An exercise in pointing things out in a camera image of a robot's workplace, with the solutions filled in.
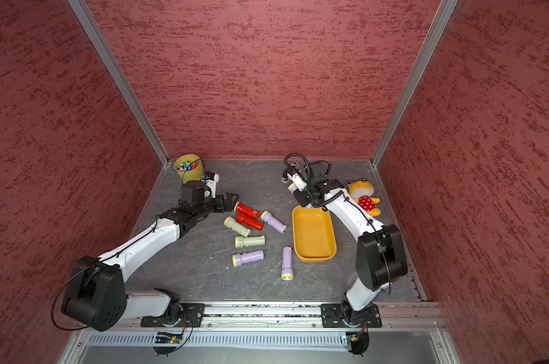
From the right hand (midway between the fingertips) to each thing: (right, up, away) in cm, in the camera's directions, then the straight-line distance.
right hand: (300, 196), depth 90 cm
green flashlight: (-29, -12, +3) cm, 31 cm away
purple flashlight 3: (-24, -23, -6) cm, 34 cm away
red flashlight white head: (-23, -7, +8) cm, 26 cm away
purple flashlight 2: (-14, -9, +5) cm, 18 cm away
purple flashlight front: (-6, -27, -9) cm, 29 cm away
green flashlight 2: (-24, -18, -2) cm, 30 cm away
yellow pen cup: (-46, +9, +9) cm, 48 cm away
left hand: (-29, -1, -3) cm, 29 cm away
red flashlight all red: (-22, -10, +7) cm, 25 cm away
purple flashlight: (-4, +4, -2) cm, 6 cm away
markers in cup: (-52, +13, +14) cm, 55 cm away
